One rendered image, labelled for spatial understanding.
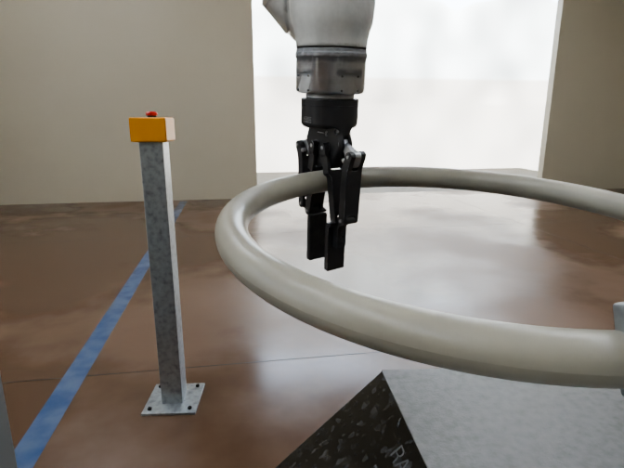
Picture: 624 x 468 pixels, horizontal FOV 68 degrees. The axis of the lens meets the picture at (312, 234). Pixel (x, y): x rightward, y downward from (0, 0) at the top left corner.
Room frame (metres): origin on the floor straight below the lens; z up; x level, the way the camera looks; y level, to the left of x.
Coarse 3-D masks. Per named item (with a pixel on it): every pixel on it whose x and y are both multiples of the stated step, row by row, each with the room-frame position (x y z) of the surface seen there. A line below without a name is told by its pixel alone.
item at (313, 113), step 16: (304, 112) 0.61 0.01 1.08; (320, 112) 0.59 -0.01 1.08; (336, 112) 0.59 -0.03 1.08; (352, 112) 0.60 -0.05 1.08; (320, 128) 0.60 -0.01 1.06; (336, 128) 0.59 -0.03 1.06; (336, 144) 0.60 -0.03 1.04; (352, 144) 0.60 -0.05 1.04; (320, 160) 0.63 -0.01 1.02; (336, 160) 0.61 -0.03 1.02
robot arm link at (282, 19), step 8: (264, 0) 0.73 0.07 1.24; (272, 0) 0.72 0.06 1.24; (280, 0) 0.71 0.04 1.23; (288, 0) 0.69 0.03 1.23; (272, 8) 0.73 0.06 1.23; (280, 8) 0.71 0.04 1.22; (288, 8) 0.69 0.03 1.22; (272, 16) 0.75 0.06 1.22; (280, 16) 0.72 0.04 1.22; (288, 16) 0.71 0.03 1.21; (280, 24) 0.74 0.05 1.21; (288, 24) 0.72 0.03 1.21; (288, 32) 0.75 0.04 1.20
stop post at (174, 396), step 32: (160, 128) 1.54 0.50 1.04; (160, 160) 1.56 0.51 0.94; (160, 192) 1.56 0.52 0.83; (160, 224) 1.56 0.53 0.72; (160, 256) 1.56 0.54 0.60; (160, 288) 1.56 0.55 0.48; (160, 320) 1.56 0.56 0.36; (160, 352) 1.56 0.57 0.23; (160, 384) 1.68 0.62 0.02; (192, 384) 1.69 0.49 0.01
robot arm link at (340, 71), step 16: (304, 48) 0.59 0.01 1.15; (320, 48) 0.58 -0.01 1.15; (336, 48) 0.58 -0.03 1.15; (352, 48) 0.58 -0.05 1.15; (304, 64) 0.59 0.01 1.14; (320, 64) 0.58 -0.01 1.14; (336, 64) 0.58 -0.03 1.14; (352, 64) 0.59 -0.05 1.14; (304, 80) 0.60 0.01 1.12; (320, 80) 0.58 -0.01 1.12; (336, 80) 0.58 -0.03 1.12; (352, 80) 0.59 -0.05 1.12; (320, 96) 0.60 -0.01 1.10; (336, 96) 0.60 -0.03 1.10; (352, 96) 0.61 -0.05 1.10
